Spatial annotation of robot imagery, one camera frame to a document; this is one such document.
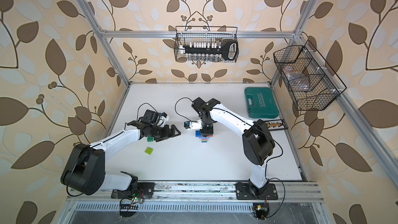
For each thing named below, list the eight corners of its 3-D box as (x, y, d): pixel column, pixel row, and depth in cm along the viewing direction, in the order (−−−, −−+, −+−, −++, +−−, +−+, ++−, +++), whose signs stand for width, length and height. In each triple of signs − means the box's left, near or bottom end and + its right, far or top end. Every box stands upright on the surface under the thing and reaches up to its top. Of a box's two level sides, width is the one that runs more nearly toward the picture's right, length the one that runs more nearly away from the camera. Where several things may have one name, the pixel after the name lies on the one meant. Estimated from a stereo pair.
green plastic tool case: (249, 121, 103) (252, 114, 97) (243, 92, 120) (245, 85, 114) (278, 121, 103) (282, 114, 97) (267, 92, 120) (271, 85, 114)
